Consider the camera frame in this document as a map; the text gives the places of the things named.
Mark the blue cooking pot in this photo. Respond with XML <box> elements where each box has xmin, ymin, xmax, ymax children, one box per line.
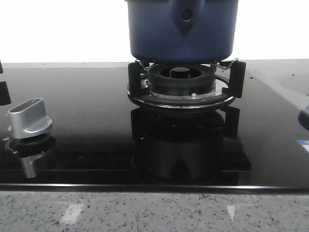
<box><xmin>126</xmin><ymin>0</ymin><xmax>239</xmax><ymax>64</ymax></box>

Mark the black gas burner head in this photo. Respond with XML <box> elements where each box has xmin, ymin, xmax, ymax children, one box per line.
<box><xmin>147</xmin><ymin>64</ymin><xmax>215</xmax><ymax>96</ymax></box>

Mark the black glass cooktop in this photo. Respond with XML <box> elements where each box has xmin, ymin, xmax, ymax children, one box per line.
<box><xmin>0</xmin><ymin>59</ymin><xmax>309</xmax><ymax>193</ymax></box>

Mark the silver stove control knob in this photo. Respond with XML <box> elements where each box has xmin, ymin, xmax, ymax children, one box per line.
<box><xmin>8</xmin><ymin>98</ymin><xmax>53</xmax><ymax>139</ymax></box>

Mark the left black pan support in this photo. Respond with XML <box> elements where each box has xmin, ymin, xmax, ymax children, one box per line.
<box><xmin>0</xmin><ymin>60</ymin><xmax>12</xmax><ymax>106</ymax></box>

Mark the blue sticker label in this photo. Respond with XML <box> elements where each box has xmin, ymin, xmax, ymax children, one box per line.
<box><xmin>297</xmin><ymin>140</ymin><xmax>309</xmax><ymax>153</ymax></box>

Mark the black pan support ring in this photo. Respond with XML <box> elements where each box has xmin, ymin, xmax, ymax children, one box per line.
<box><xmin>126</xmin><ymin>58</ymin><xmax>247</xmax><ymax>109</ymax></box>

